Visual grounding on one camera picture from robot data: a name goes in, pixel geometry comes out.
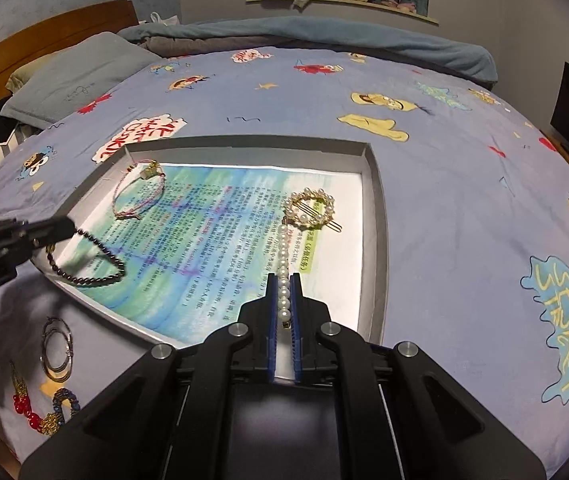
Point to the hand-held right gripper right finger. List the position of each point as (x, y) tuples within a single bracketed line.
[(298, 325)]

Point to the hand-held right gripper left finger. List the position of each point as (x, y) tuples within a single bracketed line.
[(273, 325)]

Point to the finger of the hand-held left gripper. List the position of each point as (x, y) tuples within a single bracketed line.
[(52, 230)]

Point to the silver hoop earring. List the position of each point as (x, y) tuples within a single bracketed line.
[(43, 342), (59, 379)]

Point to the grey cardboard box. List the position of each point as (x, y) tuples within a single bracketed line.
[(377, 240)]

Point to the red bead gold tassel earring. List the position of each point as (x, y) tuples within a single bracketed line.
[(27, 412)]

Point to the printed blue green paper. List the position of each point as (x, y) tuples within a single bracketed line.
[(204, 240)]

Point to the grey blue pillow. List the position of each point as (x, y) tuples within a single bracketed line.
[(74, 75)]

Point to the beige pillow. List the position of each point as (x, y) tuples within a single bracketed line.
[(22, 75)]

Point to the printed purple bed sheet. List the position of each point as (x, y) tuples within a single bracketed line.
[(439, 185)]

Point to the wooden headboard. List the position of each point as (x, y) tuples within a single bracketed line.
[(64, 22)]

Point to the white bag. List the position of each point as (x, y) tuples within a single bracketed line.
[(162, 18)]

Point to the folded blue duvet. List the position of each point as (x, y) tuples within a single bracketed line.
[(314, 30)]

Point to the curved window ledge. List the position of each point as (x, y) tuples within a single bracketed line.
[(364, 8)]

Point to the pink cloth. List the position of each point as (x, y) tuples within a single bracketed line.
[(399, 5)]

